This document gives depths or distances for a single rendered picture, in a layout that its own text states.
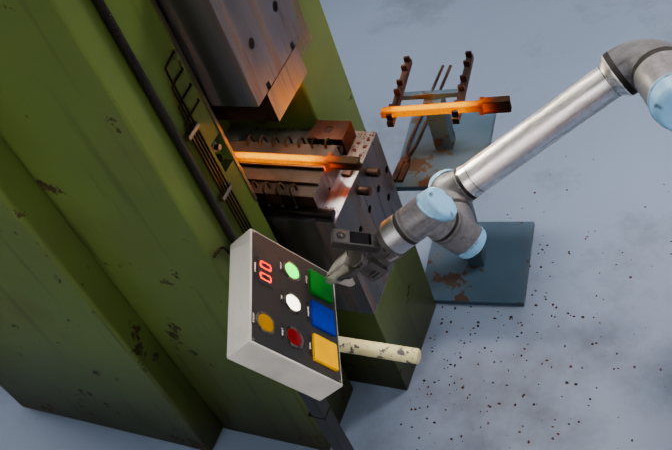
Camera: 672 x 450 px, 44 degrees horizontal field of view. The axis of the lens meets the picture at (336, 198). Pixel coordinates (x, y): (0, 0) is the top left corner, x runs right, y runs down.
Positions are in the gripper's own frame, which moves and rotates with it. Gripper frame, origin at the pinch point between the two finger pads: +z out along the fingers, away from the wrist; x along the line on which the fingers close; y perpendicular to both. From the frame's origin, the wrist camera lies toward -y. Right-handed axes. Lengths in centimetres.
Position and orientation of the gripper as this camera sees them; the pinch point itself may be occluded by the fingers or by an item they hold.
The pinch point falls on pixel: (327, 278)
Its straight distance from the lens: 209.3
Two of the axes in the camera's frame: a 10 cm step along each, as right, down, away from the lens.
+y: 7.2, 4.6, 5.1
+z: -6.9, 5.5, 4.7
